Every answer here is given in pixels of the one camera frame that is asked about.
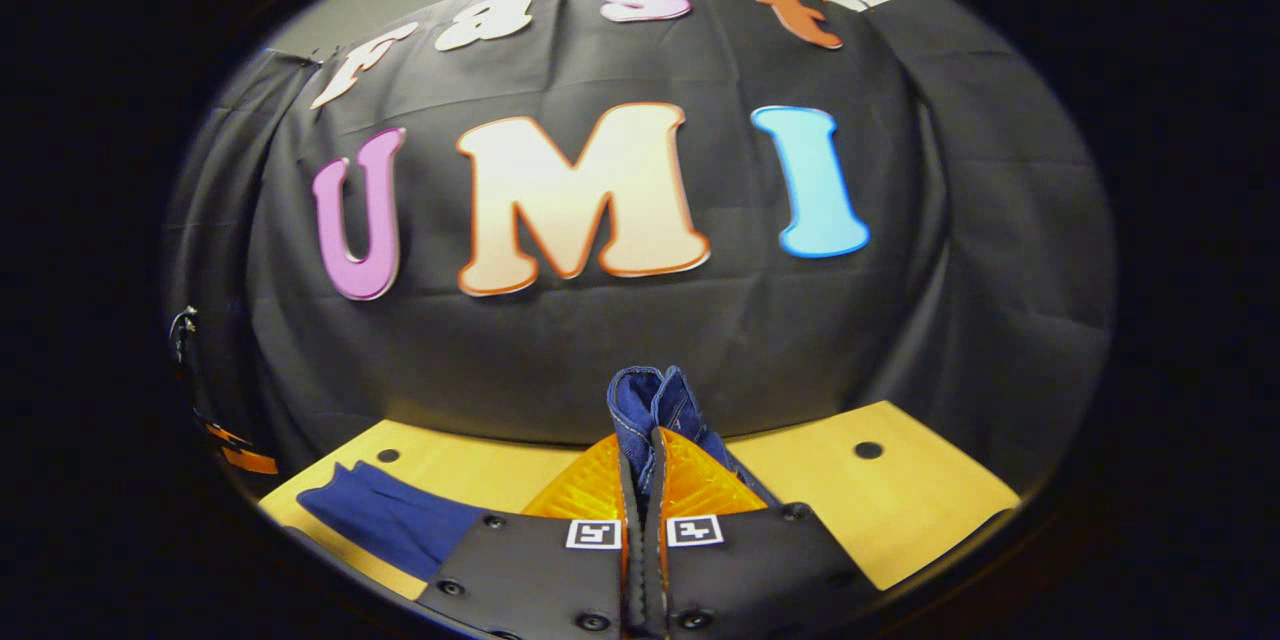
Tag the black backdrop cloth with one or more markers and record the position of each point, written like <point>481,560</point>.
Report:
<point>700,350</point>

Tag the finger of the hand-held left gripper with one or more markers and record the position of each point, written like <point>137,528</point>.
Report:
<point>250,461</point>

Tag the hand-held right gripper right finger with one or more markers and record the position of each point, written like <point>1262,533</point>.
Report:
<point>760,570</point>

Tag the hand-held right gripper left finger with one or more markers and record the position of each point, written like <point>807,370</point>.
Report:
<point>540,575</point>

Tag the blue denim jeans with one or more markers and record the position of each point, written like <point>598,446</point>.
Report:
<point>400,520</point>

